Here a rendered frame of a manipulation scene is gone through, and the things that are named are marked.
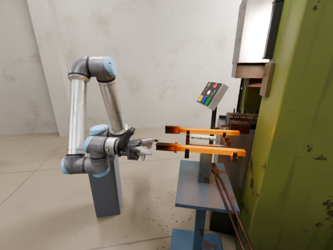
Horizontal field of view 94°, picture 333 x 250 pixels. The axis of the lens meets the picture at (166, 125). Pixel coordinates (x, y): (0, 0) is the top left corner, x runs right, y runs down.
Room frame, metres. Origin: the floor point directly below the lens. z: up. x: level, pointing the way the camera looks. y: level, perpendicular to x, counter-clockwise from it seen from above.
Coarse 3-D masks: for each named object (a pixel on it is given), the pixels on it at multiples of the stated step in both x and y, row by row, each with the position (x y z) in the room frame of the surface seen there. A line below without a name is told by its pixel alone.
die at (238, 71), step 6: (234, 66) 1.20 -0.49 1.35; (240, 66) 1.11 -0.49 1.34; (246, 66) 1.10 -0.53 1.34; (252, 66) 1.09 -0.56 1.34; (258, 66) 1.08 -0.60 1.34; (264, 66) 1.08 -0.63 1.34; (234, 72) 1.16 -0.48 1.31; (240, 72) 1.11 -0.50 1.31; (246, 72) 1.10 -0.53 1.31; (252, 72) 1.09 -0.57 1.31; (258, 72) 1.08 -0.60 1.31
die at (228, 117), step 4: (228, 116) 1.16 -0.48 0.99; (232, 116) 1.14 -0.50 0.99; (236, 116) 1.14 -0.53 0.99; (244, 116) 1.14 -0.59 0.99; (248, 116) 1.13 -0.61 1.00; (256, 116) 1.12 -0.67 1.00; (228, 120) 1.13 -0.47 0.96; (236, 120) 1.10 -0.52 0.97; (240, 120) 1.10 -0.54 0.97; (244, 120) 1.09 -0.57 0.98; (248, 120) 1.08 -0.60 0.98; (252, 120) 1.08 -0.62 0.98; (256, 120) 1.07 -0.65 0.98; (228, 124) 1.12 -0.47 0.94; (252, 128) 1.08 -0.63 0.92
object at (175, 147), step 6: (156, 144) 0.68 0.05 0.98; (162, 144) 0.68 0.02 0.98; (168, 144) 0.68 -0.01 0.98; (174, 144) 0.67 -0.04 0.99; (180, 144) 0.68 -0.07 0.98; (162, 150) 0.67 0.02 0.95; (168, 150) 0.67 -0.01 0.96; (174, 150) 0.65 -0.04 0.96; (180, 150) 0.66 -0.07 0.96; (192, 150) 0.65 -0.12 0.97; (198, 150) 0.64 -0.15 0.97; (204, 150) 0.64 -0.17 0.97; (210, 150) 0.64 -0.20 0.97; (216, 150) 0.63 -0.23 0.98; (222, 150) 0.63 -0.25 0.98; (228, 150) 0.63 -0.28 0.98; (234, 150) 0.63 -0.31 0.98; (240, 150) 0.63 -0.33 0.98
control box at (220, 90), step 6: (210, 84) 1.84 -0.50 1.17; (216, 84) 1.71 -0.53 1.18; (222, 84) 1.61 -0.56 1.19; (204, 90) 1.89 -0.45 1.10; (210, 90) 1.75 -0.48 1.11; (216, 90) 1.64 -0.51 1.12; (222, 90) 1.61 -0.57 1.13; (210, 96) 1.68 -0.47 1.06; (216, 96) 1.60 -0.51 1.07; (222, 96) 1.61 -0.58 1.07; (198, 102) 1.85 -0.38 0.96; (210, 102) 1.60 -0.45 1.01; (216, 102) 1.60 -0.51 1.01; (210, 108) 1.59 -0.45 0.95
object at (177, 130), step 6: (168, 126) 0.91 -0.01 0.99; (174, 126) 0.91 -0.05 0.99; (168, 132) 0.91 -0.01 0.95; (174, 132) 0.91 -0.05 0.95; (180, 132) 0.89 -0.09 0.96; (192, 132) 0.88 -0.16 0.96; (198, 132) 0.88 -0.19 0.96; (204, 132) 0.87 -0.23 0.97; (210, 132) 0.87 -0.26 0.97; (216, 132) 0.86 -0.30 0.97; (228, 132) 0.85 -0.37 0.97; (234, 132) 0.85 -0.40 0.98
